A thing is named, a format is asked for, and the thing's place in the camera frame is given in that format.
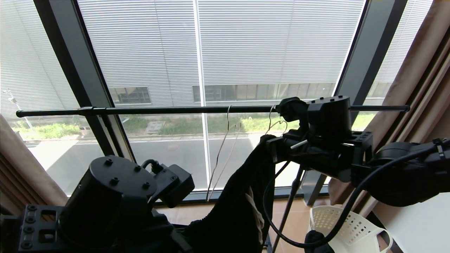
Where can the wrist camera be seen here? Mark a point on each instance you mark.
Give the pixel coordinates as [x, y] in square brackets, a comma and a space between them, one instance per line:
[291, 109]
[175, 186]

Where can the black clothes rack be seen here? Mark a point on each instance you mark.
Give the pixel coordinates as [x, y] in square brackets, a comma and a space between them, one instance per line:
[175, 110]

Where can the pink clothes hanger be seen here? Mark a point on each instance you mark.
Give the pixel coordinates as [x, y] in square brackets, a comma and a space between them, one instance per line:
[228, 119]
[269, 121]

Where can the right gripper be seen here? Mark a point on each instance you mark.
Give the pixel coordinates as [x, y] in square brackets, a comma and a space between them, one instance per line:
[316, 154]

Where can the heap of clothes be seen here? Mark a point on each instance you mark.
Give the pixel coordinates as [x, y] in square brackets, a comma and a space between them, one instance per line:
[318, 242]

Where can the beige curtain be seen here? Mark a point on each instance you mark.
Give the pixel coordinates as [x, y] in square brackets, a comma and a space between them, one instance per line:
[415, 70]
[21, 168]

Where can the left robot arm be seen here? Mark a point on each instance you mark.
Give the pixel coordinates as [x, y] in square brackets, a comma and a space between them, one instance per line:
[105, 196]

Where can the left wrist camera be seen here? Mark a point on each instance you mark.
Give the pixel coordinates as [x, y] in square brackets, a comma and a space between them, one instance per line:
[175, 186]

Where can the black knitted garment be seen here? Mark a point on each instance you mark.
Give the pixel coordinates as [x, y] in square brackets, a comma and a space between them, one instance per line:
[235, 211]

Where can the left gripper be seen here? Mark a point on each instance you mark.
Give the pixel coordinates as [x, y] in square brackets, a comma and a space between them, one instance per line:
[151, 235]

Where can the white laundry basket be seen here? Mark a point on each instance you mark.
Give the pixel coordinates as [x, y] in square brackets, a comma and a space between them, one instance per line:
[351, 225]

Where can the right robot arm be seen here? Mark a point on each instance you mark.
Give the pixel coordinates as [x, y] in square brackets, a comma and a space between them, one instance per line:
[404, 175]

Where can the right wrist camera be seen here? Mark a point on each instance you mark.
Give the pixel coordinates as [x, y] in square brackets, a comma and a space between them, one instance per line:
[291, 109]

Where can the window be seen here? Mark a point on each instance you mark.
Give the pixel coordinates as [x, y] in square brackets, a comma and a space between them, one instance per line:
[140, 52]

